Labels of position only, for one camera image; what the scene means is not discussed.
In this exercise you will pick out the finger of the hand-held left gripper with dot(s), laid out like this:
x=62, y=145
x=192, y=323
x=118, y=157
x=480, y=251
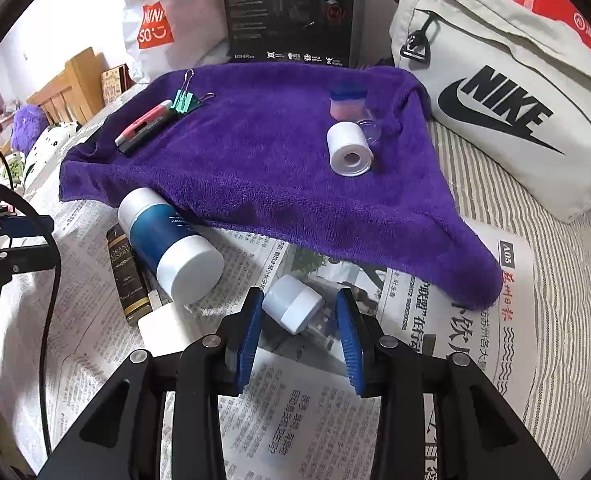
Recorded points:
x=25, y=257
x=27, y=225

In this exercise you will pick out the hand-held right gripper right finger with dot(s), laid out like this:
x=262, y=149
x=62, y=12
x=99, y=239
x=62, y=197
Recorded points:
x=350, y=345

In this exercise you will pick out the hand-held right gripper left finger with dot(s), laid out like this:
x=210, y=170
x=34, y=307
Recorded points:
x=248, y=340

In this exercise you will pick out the small white bottle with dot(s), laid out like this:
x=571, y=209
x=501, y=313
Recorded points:
x=290, y=305

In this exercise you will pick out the black rectangular tube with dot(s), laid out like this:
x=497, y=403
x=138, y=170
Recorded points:
x=138, y=144

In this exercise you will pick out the pink highlighter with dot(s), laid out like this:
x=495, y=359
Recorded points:
x=145, y=120

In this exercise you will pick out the white tape roll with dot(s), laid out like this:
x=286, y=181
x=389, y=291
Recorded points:
x=348, y=152

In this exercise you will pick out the green binder clip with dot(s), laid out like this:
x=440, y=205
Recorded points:
x=185, y=102

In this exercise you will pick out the small clear jar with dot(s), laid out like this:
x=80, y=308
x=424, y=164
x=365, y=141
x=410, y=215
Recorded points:
x=370, y=130

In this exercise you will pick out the clear jar with blue lid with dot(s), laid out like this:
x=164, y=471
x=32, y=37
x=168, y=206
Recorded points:
x=348, y=107

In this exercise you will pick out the polka dot cloth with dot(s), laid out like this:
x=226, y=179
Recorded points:
x=50, y=145

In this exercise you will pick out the newspaper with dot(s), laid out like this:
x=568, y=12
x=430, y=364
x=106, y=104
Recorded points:
x=295, y=420

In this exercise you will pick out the purple plush toy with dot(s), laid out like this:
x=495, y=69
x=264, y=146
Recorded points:
x=27, y=125

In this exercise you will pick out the black and gold tube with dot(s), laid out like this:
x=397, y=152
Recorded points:
x=125, y=280

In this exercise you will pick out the blue and white bottle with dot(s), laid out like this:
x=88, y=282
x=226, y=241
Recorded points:
x=160, y=230

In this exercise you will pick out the brown patterned book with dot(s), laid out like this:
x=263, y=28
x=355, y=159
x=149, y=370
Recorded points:
x=112, y=85

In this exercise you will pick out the purple towel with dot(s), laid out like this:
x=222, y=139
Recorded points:
x=275, y=170

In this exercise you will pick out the white plastic shopping bag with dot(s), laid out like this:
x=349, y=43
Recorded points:
x=195, y=10

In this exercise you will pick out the black headphone box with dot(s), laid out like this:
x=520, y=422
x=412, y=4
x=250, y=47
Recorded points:
x=275, y=20

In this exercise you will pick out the grey waist bag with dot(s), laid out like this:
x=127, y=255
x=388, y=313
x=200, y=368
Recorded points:
x=475, y=35

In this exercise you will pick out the red paper bag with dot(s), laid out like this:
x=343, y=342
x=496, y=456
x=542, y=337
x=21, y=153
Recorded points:
x=575, y=15

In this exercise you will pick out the wooden bed frame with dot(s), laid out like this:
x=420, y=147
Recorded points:
x=80, y=80

